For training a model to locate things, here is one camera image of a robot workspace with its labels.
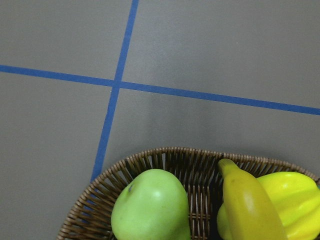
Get woven wicker fruit basket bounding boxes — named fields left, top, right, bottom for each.
left=57, top=146, right=320, bottom=240

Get green pear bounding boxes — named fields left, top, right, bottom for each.
left=111, top=169, right=191, bottom=240

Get yellow star fruit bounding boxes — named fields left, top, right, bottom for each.
left=216, top=171, right=320, bottom=240

